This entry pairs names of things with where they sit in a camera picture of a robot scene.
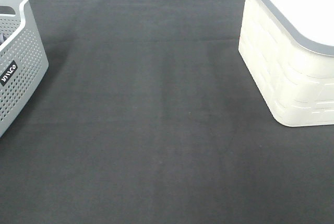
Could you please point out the black table cloth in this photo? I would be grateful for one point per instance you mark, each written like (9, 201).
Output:
(148, 114)

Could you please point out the white woven-pattern storage box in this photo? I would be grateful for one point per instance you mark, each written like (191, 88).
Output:
(295, 83)

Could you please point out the grey perforated plastic basket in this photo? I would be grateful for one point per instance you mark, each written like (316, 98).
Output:
(23, 59)

